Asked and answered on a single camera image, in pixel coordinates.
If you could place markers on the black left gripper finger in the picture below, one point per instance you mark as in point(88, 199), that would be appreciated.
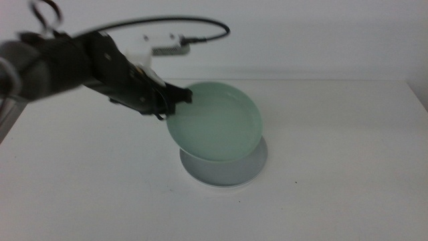
point(180, 95)
point(170, 109)

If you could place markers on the white wrist camera with mount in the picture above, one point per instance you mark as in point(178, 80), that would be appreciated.
point(167, 48)

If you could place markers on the white shallow bowl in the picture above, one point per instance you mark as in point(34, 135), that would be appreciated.
point(224, 186)

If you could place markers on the green shallow bowl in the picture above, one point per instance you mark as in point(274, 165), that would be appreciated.
point(217, 124)

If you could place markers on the grey shallow bowl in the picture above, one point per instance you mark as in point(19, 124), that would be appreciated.
point(227, 172)

